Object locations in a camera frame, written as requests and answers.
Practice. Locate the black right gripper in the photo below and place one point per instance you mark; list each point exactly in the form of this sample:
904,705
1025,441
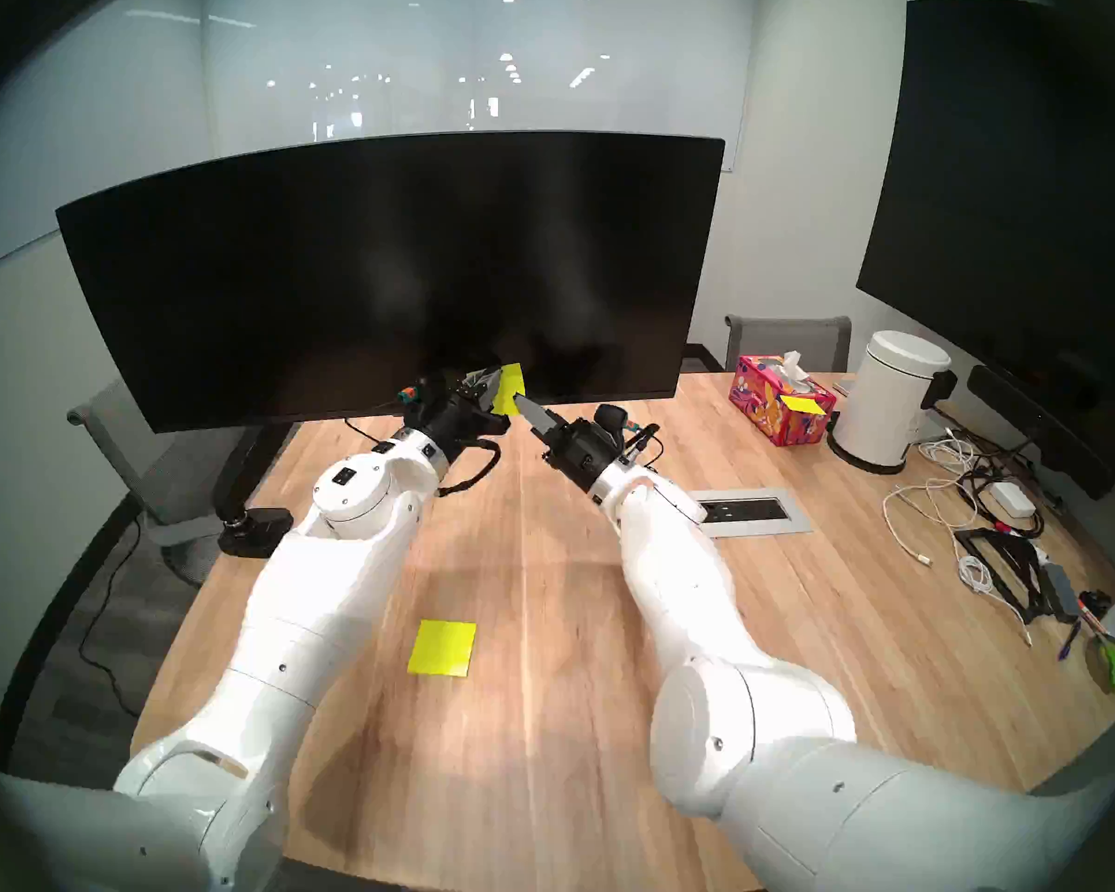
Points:
585,453

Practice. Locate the white power adapter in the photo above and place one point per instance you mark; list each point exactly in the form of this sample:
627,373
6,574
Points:
1013,498

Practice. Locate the black triangular folding stand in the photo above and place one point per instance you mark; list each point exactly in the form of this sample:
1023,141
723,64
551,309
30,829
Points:
996,539

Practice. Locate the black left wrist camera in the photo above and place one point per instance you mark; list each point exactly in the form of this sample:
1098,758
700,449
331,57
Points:
427,393

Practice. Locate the white cylindrical pedal bin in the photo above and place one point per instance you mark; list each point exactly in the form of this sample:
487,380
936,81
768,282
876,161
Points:
883,407

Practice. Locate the yellow sticky note pad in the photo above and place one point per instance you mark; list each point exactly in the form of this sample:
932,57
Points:
441,649

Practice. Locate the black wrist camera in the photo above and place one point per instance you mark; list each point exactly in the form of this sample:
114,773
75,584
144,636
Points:
611,418
427,393

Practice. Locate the black video sound bar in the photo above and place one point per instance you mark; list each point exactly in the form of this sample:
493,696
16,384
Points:
1031,426

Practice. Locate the red floral tissue box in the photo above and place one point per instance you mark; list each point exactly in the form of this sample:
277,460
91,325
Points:
771,409

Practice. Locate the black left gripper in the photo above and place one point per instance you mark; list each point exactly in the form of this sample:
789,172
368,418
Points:
455,416

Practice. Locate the yellow note on tissue box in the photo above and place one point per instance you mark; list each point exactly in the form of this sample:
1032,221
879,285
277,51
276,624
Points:
799,403

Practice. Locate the curved black computer monitor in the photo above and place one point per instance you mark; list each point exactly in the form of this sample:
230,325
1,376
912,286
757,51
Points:
381,277

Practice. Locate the grey adapter dongle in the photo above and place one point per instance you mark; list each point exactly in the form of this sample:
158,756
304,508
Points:
1059,588

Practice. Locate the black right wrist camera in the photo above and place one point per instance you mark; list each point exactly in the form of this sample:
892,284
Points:
611,418

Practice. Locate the grey mesh office chair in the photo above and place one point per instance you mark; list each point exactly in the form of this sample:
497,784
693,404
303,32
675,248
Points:
149,472
790,342

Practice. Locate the orange marker pen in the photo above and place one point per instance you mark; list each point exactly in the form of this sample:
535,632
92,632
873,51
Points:
1092,613

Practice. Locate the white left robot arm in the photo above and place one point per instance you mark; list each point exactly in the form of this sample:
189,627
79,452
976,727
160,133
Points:
307,602

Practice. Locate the blue pen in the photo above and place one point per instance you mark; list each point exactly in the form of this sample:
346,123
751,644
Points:
1069,639

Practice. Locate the large black wall television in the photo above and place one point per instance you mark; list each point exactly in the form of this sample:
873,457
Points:
1013,203

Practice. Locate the single yellow sticky note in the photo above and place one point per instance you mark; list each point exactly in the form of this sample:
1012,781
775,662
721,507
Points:
511,386

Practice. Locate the grey table power socket panel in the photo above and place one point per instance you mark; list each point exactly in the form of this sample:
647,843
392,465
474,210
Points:
785,526

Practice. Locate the frosted glass wall board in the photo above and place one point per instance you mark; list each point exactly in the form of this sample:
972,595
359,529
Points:
427,54

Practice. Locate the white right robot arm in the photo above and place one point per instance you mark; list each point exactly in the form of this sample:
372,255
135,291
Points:
706,621

